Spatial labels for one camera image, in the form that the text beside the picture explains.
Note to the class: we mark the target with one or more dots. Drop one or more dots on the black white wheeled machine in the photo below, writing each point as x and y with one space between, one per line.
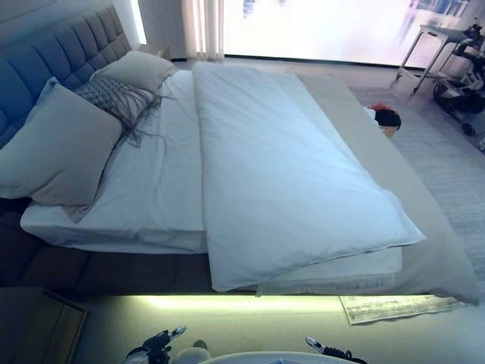
454 91

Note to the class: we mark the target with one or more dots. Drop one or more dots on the patterned fringed cushion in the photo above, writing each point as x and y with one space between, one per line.
102 93

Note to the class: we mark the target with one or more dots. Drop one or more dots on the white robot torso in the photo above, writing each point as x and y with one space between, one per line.
273 359

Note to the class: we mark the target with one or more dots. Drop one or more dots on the brown upholstered bed frame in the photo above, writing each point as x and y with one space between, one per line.
45 261

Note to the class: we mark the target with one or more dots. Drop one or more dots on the grey tufted headboard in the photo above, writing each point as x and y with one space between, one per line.
57 53

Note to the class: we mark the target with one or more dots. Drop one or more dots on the small beige pillow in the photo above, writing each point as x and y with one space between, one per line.
136 70

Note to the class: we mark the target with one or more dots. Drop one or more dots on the white garment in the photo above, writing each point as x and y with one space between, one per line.
369 115

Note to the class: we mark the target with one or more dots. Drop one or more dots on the wooden nightstand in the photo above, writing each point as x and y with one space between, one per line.
38 330

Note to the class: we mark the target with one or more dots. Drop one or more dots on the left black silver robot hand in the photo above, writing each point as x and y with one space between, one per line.
155 347

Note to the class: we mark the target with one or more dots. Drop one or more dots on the beige bed cover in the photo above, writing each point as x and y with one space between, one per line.
428 265

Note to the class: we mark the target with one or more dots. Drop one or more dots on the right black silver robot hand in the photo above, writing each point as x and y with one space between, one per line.
333 352

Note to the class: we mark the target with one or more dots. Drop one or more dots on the red garment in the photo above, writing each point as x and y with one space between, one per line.
380 107

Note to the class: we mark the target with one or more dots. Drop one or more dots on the white folding table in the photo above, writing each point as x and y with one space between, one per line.
432 30

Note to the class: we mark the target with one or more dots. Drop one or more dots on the large bright window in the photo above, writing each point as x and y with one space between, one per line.
322 26

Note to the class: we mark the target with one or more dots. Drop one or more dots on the cardboard box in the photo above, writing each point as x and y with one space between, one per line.
390 132

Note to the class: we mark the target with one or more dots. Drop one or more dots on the white mattress sheet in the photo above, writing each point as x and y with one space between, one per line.
166 170

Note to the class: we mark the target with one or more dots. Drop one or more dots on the light grey rug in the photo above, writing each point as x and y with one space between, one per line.
435 159

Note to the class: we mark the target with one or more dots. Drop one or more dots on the black garment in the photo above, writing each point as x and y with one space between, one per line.
388 119

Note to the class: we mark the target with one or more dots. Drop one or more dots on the white duvet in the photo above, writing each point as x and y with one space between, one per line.
284 151

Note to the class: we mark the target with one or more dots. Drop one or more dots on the large beige pillow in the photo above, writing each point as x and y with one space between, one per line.
57 151

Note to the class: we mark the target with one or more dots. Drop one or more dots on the cream curtain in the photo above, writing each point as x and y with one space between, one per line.
201 26

